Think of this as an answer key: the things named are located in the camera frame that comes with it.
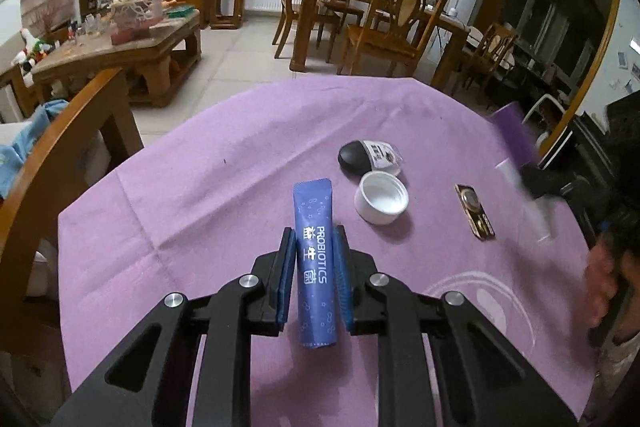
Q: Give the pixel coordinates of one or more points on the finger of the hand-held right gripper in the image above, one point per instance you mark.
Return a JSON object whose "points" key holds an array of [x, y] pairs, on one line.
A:
{"points": [[542, 182]]}

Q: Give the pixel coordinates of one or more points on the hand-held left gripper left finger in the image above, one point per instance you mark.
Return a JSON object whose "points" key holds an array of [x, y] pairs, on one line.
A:
{"points": [[287, 277]]}

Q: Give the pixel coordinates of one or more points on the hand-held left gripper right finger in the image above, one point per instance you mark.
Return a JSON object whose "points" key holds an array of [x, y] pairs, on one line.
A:
{"points": [[344, 277]]}

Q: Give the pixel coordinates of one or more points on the blue sachet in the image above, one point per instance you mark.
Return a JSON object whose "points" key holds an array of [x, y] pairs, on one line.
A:
{"points": [[314, 257]]}

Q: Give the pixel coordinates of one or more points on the person's right hand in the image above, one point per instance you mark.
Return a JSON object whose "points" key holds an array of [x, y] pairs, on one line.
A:
{"points": [[602, 282]]}

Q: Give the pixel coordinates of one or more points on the white plastic chair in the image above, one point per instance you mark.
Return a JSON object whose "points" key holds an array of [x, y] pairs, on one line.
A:
{"points": [[545, 117]]}

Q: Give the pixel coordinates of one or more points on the black gold packet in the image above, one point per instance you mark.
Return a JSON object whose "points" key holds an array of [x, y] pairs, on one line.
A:
{"points": [[475, 212]]}

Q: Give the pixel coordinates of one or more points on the white plastic cap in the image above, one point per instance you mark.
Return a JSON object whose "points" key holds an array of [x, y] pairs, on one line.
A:
{"points": [[382, 199]]}

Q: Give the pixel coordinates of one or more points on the purple tablecloth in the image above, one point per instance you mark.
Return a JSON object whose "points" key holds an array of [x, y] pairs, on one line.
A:
{"points": [[225, 187]]}

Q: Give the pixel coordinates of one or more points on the black white snack packet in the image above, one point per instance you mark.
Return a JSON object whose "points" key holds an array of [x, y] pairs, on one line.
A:
{"points": [[370, 155]]}

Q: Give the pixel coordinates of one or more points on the wooden armchair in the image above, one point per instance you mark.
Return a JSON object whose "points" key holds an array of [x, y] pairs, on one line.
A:
{"points": [[60, 147]]}

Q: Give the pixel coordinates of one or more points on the wooden coffee table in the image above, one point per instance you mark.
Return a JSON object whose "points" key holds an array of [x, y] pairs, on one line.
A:
{"points": [[125, 52]]}

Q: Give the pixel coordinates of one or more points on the blue cloth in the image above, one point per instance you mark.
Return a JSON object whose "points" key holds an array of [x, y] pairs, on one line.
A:
{"points": [[20, 147]]}

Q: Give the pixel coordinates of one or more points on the pink basket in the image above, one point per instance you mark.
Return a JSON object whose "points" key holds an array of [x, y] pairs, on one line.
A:
{"points": [[132, 19]]}

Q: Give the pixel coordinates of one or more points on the wooden door frame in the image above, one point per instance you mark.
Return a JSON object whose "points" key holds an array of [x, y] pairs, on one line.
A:
{"points": [[612, 17]]}

